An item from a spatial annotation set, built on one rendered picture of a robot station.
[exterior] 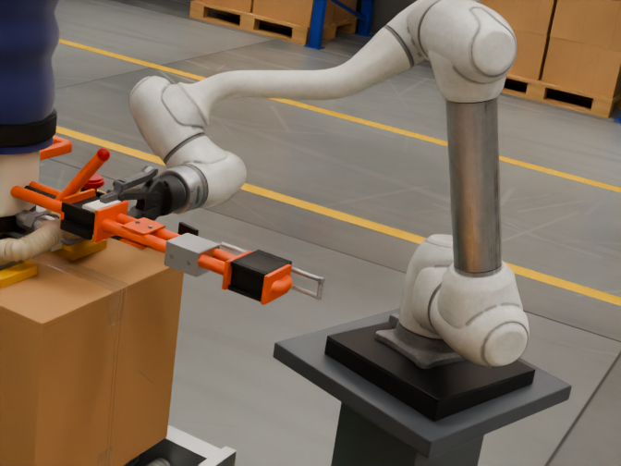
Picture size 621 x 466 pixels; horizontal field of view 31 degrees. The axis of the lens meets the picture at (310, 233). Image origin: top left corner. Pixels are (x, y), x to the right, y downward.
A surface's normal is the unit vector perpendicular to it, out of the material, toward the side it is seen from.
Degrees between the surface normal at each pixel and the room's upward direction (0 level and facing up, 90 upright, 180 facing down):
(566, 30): 90
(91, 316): 90
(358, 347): 3
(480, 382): 3
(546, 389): 0
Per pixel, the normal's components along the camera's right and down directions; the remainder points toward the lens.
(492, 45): 0.34, 0.25
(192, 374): 0.14, -0.93
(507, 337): 0.36, 0.47
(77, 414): 0.86, 0.29
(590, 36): -0.44, 0.26
